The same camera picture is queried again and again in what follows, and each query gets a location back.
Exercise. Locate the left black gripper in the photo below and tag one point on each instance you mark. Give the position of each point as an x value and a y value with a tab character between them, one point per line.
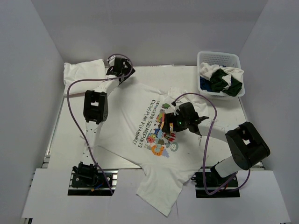
129	70

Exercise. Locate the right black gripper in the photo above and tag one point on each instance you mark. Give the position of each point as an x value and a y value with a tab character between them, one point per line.
169	119

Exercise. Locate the dark green white t shirt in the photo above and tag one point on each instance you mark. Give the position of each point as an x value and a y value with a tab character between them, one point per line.
226	80

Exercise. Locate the white graphic t shirt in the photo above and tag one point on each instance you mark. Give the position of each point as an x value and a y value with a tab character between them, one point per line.
133	131

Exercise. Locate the white plastic laundry basket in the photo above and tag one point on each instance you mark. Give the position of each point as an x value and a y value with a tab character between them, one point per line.
223	60

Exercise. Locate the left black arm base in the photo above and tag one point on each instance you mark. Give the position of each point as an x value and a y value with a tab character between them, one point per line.
88	180

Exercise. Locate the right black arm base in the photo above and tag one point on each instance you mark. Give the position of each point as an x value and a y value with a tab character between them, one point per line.
212	183

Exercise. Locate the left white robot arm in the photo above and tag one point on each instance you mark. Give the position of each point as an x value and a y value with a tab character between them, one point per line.
96	103

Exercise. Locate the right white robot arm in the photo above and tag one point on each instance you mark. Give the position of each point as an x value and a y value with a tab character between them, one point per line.
246	145

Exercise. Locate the folded white t shirt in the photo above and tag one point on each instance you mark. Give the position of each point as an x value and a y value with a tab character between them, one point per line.
85	70

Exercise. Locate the blue t shirt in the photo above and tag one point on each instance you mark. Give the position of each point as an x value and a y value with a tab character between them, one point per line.
205	84

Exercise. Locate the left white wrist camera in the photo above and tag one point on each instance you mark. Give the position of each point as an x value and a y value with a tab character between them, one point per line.
111	61

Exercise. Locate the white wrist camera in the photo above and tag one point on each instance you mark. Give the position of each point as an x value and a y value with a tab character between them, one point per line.
111	61
176	109

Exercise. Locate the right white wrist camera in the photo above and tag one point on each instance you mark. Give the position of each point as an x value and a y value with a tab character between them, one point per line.
176	109

